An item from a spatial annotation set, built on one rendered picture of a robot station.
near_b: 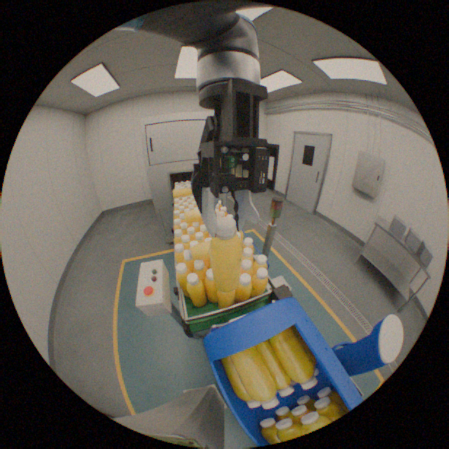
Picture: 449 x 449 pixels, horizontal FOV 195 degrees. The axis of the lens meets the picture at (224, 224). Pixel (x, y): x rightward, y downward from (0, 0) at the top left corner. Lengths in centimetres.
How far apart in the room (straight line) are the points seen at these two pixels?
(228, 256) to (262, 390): 32
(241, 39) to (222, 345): 45
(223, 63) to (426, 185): 354
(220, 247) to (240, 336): 18
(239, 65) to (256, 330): 37
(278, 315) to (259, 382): 18
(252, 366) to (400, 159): 352
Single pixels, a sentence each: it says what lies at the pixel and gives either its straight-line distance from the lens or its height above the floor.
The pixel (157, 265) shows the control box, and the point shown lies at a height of 110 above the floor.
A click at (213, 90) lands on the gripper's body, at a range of 15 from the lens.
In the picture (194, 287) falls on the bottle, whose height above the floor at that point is 107.
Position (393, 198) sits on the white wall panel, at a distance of 343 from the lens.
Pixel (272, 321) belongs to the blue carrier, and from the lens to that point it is 28.
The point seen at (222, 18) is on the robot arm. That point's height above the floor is 164.
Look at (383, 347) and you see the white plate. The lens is 82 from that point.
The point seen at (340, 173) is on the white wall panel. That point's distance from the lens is 365.
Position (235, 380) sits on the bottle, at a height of 106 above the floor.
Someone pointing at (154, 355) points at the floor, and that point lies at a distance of 165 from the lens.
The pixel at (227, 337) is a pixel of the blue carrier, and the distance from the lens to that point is 29.
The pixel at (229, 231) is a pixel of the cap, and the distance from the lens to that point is 22.
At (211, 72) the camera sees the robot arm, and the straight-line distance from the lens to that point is 16.
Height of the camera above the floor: 149
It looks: 33 degrees down
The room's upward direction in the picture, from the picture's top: straight up
